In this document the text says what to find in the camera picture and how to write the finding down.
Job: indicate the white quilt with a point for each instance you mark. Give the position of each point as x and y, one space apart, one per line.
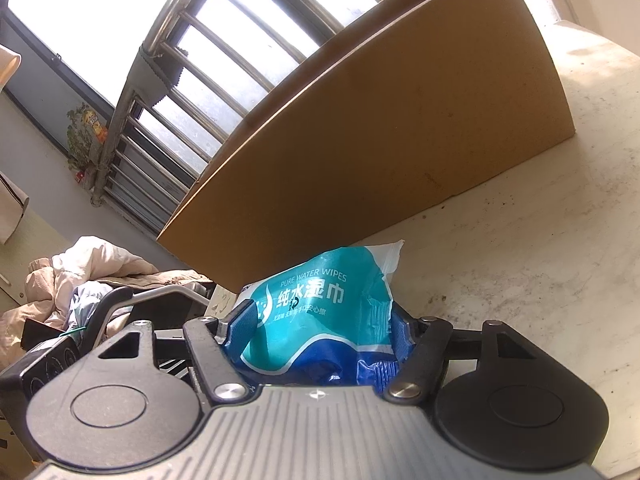
90 260

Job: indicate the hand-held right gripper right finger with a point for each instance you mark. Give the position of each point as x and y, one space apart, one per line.
402 337

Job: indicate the metal window railing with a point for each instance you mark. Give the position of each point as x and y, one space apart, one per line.
170 2

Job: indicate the blue wet wipes packet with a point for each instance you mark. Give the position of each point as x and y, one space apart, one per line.
320 320

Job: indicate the plant wall sticker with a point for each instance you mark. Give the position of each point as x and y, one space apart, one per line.
85 135

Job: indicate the brown cardboard box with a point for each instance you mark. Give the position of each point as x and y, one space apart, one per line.
375 150

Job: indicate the light blue cloth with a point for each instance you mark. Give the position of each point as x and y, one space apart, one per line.
82 310

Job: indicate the window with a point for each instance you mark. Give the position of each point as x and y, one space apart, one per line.
100 10

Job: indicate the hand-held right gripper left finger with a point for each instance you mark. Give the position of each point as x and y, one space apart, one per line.
245 327

